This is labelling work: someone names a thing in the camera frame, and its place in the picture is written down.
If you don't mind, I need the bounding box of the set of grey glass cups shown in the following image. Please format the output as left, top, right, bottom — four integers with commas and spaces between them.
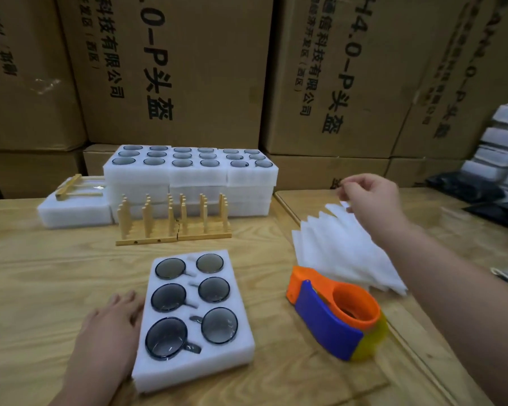
144, 253, 240, 362

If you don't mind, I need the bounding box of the wooden peg rack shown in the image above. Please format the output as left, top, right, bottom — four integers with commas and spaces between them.
55, 174, 107, 201

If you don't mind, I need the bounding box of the person's right forearm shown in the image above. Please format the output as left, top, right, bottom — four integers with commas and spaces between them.
381, 217, 508, 406

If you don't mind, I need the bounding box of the row of wooden peg racks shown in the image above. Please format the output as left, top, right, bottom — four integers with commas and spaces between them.
116, 193, 233, 247

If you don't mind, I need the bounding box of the pile of white foam sheets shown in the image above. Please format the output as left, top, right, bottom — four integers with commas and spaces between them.
291, 200, 409, 297

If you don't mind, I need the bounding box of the stack of brown cardboard boxes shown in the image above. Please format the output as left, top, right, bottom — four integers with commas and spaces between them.
0, 0, 508, 200

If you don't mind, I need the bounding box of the person's left hand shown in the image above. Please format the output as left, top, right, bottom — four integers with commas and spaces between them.
63, 290, 145, 406

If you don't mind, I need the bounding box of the black plastic bag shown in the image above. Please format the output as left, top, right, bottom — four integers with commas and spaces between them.
463, 198, 508, 235
427, 171, 494, 205

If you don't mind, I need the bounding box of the stack of white foam trays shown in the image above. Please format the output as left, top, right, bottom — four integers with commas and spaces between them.
102, 144, 279, 225

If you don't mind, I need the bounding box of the person's right hand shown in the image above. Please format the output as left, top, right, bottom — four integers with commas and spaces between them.
336, 173, 411, 246

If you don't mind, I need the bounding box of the orange and blue tape dispenser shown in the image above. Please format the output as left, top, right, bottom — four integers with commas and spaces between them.
286, 265, 389, 363

